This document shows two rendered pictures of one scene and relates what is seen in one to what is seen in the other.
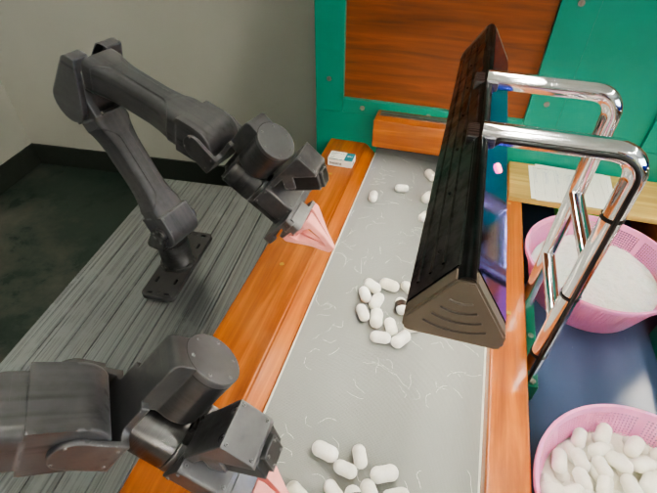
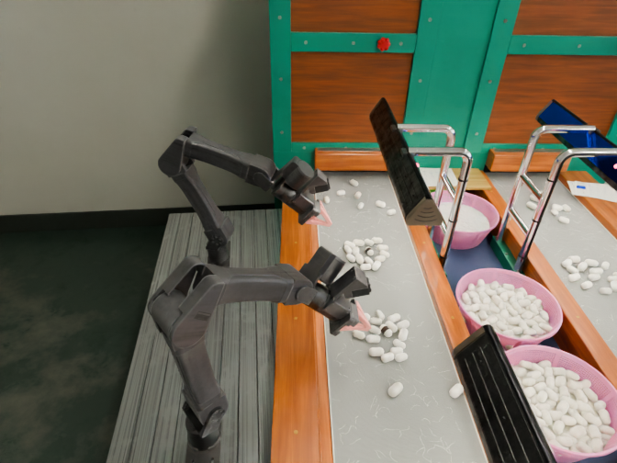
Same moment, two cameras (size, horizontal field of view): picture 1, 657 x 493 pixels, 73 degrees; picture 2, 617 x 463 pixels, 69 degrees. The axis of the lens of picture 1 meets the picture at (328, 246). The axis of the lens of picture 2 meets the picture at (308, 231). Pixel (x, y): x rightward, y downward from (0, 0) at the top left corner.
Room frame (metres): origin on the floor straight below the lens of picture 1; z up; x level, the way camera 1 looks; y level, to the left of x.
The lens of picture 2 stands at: (-0.46, 0.40, 1.60)
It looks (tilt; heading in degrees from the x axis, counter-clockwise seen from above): 36 degrees down; 341
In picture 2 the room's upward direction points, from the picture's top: 1 degrees clockwise
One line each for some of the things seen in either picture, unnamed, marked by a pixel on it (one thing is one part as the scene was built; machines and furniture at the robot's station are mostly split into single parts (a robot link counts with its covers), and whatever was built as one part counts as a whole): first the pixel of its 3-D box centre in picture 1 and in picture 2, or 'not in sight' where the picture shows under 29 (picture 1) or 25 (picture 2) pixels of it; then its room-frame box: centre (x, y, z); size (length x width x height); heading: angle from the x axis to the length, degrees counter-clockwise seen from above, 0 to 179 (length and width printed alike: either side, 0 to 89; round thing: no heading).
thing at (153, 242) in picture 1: (172, 228); (218, 235); (0.68, 0.31, 0.77); 0.09 x 0.06 x 0.06; 151
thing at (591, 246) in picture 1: (506, 246); (419, 205); (0.49, -0.26, 0.90); 0.20 x 0.19 x 0.45; 163
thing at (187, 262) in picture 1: (175, 251); (218, 252); (0.68, 0.32, 0.71); 0.20 x 0.07 x 0.08; 168
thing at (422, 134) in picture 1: (437, 136); (353, 159); (0.95, -0.26, 0.83); 0.30 x 0.06 x 0.07; 73
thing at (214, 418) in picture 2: not in sight; (202, 407); (0.10, 0.43, 0.77); 0.09 x 0.06 x 0.06; 22
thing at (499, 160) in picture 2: not in sight; (528, 160); (0.76, -0.91, 0.83); 0.30 x 0.06 x 0.07; 73
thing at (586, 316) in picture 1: (591, 276); (455, 220); (0.60, -0.50, 0.72); 0.27 x 0.27 x 0.10
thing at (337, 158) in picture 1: (341, 158); not in sight; (0.93, -0.03, 0.77); 0.06 x 0.04 x 0.02; 73
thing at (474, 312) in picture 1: (478, 126); (399, 149); (0.51, -0.19, 1.08); 0.62 x 0.08 x 0.07; 163
